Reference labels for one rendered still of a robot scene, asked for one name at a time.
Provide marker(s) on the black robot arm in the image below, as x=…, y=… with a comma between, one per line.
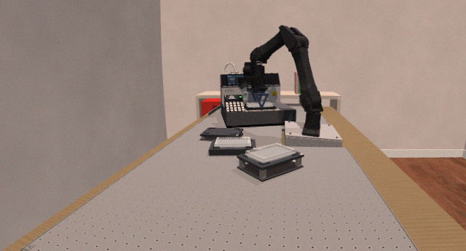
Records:
x=295, y=41

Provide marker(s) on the white well plate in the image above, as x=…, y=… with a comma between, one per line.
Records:
x=256, y=105
x=279, y=152
x=233, y=142

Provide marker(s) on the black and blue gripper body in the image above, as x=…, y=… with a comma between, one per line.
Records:
x=262, y=88

